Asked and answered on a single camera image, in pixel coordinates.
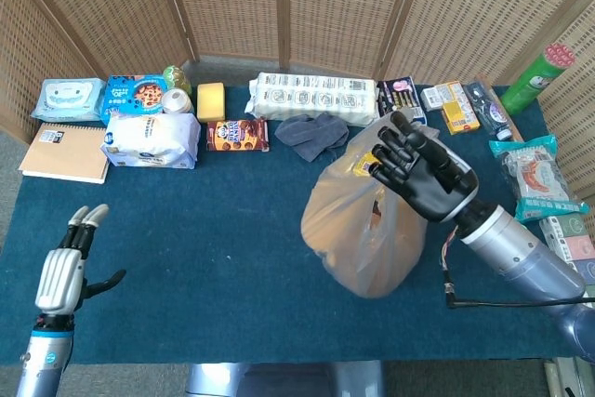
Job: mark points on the woven folding screen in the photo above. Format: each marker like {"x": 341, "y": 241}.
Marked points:
{"x": 325, "y": 6}

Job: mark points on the yellow snack package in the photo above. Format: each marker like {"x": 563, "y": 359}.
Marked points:
{"x": 361, "y": 163}

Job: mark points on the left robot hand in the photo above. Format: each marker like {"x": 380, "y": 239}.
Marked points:
{"x": 60, "y": 276}

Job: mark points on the multicolour boxed set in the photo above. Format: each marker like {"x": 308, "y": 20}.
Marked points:
{"x": 569, "y": 234}

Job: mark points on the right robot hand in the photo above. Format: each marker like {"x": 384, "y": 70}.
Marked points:
{"x": 432, "y": 183}

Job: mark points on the teal white food package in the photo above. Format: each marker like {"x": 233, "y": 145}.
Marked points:
{"x": 534, "y": 178}

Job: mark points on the white tape roll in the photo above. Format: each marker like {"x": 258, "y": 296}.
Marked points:
{"x": 176, "y": 101}

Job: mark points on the dark blister pack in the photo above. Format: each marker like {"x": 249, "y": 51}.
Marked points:
{"x": 488, "y": 109}

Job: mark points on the brown panda biscuit box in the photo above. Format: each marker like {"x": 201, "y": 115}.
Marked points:
{"x": 237, "y": 135}

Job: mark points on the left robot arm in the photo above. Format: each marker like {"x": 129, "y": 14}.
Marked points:
{"x": 44, "y": 360}

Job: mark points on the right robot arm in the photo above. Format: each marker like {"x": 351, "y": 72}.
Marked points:
{"x": 520, "y": 248}

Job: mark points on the grey cloth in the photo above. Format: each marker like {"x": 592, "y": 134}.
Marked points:
{"x": 311, "y": 136}

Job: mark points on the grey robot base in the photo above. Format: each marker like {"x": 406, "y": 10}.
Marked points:
{"x": 283, "y": 380}

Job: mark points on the white blue tissue pack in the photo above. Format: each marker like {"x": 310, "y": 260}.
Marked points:
{"x": 151, "y": 139}

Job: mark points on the small white box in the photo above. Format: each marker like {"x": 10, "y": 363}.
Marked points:
{"x": 431, "y": 98}

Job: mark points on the brown spiral notebook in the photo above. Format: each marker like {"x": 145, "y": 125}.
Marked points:
{"x": 65, "y": 153}

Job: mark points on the light blue wet wipes pack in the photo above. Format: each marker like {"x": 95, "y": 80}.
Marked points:
{"x": 67, "y": 99}

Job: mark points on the blue table cover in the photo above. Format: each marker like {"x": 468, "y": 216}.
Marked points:
{"x": 209, "y": 253}

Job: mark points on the brown plush toy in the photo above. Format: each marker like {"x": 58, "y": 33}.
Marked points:
{"x": 400, "y": 257}

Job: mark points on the long white roll pack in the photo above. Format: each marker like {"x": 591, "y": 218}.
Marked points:
{"x": 311, "y": 97}

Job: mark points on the green bottle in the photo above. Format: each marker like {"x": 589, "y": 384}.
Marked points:
{"x": 175, "y": 77}

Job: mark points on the clear plastic bag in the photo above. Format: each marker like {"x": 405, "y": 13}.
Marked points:
{"x": 353, "y": 229}

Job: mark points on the black pink snack package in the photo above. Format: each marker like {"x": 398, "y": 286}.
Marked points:
{"x": 400, "y": 95}

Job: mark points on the pale yellow white box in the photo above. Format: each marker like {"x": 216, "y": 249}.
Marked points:
{"x": 453, "y": 90}

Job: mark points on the green cylinder can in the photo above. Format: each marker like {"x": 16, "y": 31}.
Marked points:
{"x": 534, "y": 83}

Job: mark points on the yellow sponge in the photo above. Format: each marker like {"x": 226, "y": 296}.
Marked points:
{"x": 211, "y": 101}

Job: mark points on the blue cookie box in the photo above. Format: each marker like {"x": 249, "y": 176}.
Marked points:
{"x": 132, "y": 95}

